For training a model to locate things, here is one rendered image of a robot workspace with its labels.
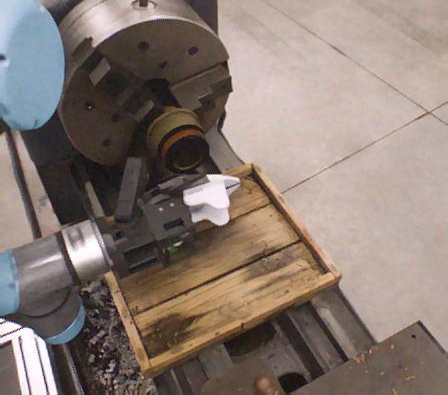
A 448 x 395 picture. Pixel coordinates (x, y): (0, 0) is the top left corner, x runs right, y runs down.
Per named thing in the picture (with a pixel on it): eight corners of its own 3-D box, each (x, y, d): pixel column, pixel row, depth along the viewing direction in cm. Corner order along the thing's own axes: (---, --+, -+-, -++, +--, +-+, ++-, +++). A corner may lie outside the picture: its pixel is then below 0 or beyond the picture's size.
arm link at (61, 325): (35, 288, 76) (12, 252, 68) (97, 307, 74) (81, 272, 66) (7, 332, 71) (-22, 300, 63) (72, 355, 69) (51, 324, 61)
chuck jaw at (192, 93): (159, 74, 83) (219, 48, 86) (166, 95, 87) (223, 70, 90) (185, 110, 77) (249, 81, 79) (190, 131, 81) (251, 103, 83)
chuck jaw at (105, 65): (125, 94, 83) (72, 60, 74) (144, 73, 82) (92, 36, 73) (148, 132, 76) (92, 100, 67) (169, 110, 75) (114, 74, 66)
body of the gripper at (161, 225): (202, 252, 67) (120, 287, 63) (178, 209, 72) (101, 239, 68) (199, 221, 61) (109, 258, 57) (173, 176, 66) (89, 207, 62)
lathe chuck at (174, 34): (61, 156, 93) (34, 3, 71) (205, 122, 105) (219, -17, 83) (73, 187, 88) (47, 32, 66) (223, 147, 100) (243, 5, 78)
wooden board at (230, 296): (89, 236, 90) (84, 224, 87) (254, 173, 101) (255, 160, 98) (145, 381, 72) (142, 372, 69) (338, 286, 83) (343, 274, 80)
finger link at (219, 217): (253, 217, 70) (196, 241, 67) (234, 189, 73) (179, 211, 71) (254, 204, 68) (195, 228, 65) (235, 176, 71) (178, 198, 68)
